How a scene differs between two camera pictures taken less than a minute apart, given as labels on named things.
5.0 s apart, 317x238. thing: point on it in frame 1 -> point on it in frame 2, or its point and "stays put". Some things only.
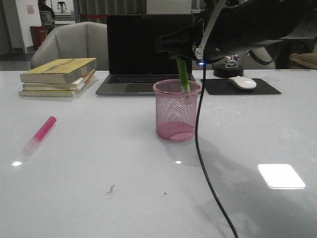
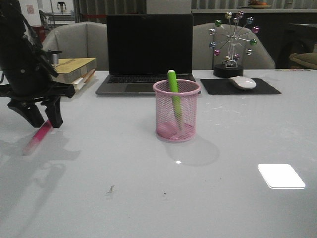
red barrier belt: (94, 16) stays put
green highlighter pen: (182, 68) -> (173, 80)
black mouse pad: (224, 87) stays put
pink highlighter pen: (33, 144) stays put
